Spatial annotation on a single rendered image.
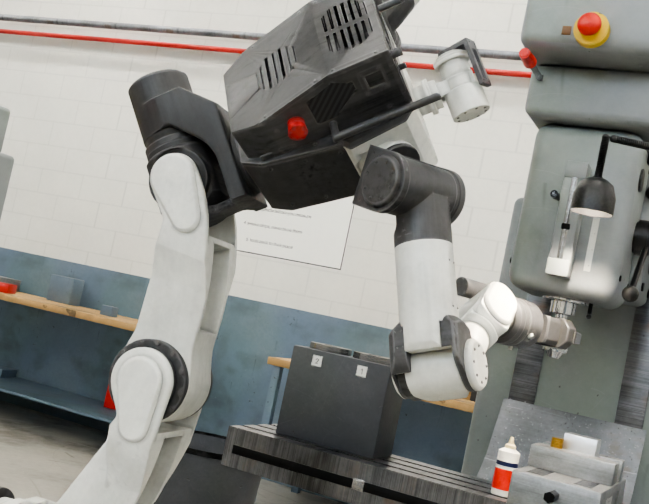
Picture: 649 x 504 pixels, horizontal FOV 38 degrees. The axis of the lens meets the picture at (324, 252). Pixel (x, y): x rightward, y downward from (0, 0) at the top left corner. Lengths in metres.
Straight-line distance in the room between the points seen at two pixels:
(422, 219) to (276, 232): 5.44
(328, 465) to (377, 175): 0.67
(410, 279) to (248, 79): 0.44
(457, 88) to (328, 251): 5.07
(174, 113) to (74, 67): 6.54
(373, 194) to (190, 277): 0.38
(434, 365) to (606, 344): 0.87
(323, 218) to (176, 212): 5.11
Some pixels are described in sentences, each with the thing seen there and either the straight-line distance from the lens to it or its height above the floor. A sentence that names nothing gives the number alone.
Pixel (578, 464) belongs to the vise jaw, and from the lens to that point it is 1.78.
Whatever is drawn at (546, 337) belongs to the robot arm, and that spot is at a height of 1.23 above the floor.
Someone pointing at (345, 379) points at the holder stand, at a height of 1.07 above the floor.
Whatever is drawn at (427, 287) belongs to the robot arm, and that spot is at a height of 1.25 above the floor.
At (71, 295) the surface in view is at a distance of 7.34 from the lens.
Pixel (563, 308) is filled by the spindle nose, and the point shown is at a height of 1.29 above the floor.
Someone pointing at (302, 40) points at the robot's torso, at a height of 1.61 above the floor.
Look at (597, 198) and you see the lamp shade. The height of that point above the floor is 1.47.
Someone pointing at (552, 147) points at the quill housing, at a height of 1.58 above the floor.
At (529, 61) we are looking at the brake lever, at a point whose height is 1.69.
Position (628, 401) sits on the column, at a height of 1.14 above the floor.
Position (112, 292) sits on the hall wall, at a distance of 7.51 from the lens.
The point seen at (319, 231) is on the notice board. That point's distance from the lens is 6.71.
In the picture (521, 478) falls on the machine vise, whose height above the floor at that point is 0.98.
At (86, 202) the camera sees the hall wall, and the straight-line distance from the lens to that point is 7.81.
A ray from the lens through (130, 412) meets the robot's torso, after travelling 1.63.
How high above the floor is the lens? 1.18
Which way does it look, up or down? 4 degrees up
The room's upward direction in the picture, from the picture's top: 12 degrees clockwise
